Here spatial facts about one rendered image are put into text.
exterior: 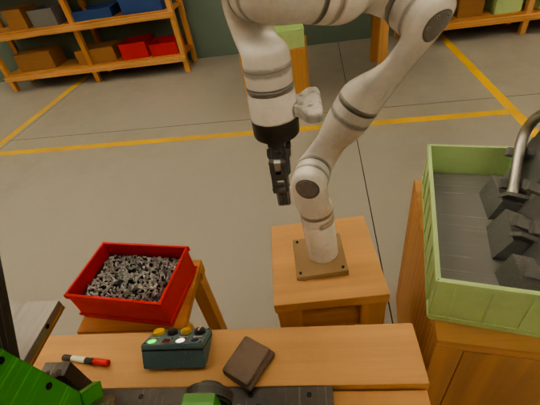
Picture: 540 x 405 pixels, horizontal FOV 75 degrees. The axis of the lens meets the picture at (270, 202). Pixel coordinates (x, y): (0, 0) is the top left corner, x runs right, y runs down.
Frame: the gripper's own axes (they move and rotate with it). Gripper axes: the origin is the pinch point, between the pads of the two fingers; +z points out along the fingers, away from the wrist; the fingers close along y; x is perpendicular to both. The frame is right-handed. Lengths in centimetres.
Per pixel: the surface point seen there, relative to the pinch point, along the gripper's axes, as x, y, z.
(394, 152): 75, -202, 130
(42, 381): -38.4, 29.1, 11.3
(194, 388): -15.0, 29.3, 14.3
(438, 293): 34, -2, 39
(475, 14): 230, -454, 102
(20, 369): -39.5, 29.0, 7.1
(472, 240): 51, -24, 45
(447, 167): 55, -58, 43
